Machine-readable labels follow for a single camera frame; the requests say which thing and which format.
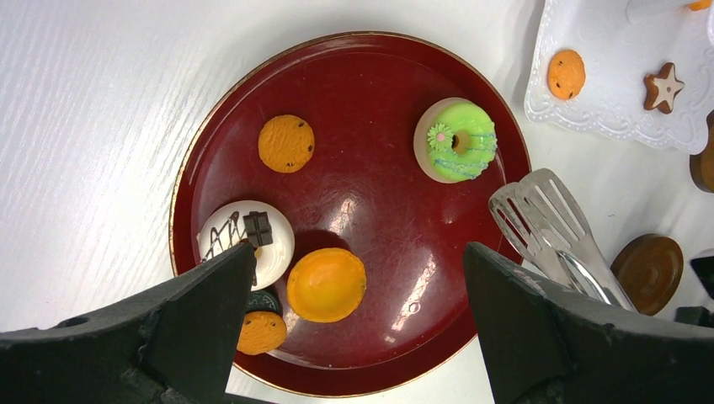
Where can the metal serving tongs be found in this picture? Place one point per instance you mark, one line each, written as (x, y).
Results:
(543, 222)

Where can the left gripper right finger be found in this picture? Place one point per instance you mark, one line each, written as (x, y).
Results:
(545, 343)

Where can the dark red round tray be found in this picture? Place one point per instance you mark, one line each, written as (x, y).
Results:
(362, 93)

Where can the white chocolate-drizzled donut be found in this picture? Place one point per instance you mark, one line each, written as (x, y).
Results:
(260, 224)

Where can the orange fish-shaped pastry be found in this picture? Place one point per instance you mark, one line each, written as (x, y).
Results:
(699, 5)

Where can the large orange egg tart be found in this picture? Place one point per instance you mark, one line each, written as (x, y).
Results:
(326, 285)

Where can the white three-tier dessert stand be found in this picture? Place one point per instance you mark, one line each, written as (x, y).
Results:
(618, 53)

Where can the orange glazed donut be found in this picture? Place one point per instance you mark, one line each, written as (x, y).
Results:
(454, 140)

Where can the near brown wooden coaster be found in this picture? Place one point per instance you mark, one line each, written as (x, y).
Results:
(649, 269)

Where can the brown wooden coaster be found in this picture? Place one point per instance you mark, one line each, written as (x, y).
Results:
(701, 165)
(649, 269)

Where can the small chip cookie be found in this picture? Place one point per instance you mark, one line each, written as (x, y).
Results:
(566, 74)

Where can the far brown wooden coaster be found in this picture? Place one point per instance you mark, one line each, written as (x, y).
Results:
(701, 165)

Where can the chocolate chip cookie upper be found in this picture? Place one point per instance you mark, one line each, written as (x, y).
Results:
(286, 143)

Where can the chocolate chip cookie lower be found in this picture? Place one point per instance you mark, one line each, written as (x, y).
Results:
(262, 331)

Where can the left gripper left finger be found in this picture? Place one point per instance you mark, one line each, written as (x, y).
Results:
(172, 343)

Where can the chocolate chip cookie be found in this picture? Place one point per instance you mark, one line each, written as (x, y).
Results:
(262, 331)
(286, 143)

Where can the white star cookie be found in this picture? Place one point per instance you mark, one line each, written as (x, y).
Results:
(662, 89)

